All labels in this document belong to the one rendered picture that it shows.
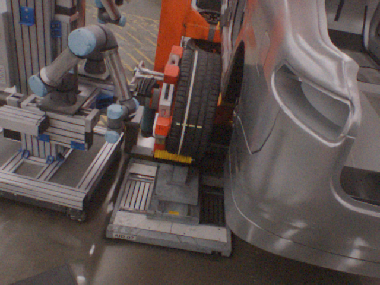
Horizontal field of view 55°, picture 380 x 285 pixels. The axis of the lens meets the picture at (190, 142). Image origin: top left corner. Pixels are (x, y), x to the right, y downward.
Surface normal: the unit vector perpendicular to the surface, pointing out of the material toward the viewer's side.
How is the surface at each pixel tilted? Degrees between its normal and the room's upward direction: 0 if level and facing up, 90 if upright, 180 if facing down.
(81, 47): 84
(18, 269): 0
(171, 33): 90
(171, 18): 90
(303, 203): 90
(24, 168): 0
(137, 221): 0
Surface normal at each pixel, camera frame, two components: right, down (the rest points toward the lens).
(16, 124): -0.16, 0.54
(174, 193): 0.17, -0.81
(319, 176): -0.43, 0.44
